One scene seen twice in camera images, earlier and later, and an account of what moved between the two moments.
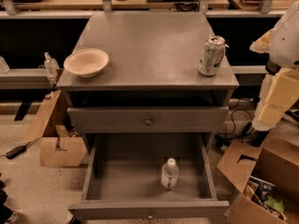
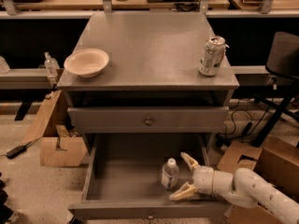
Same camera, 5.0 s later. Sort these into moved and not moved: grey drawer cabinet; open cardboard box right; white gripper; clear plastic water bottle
Moved: white gripper
Not moved: open cardboard box right; clear plastic water bottle; grey drawer cabinet
